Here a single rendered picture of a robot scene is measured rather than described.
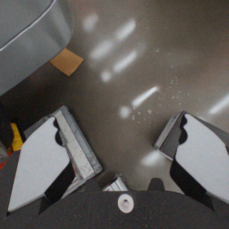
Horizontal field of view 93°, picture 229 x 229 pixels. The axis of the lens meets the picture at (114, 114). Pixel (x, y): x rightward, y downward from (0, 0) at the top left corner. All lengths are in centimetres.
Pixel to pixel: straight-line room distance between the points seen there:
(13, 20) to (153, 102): 112
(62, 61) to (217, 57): 187
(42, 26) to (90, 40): 126
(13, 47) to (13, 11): 13
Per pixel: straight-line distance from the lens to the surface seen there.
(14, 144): 100
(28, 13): 60
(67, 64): 173
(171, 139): 87
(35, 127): 136
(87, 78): 149
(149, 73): 139
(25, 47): 65
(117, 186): 103
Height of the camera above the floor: 116
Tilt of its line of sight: 74 degrees down
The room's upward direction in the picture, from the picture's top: 38 degrees counter-clockwise
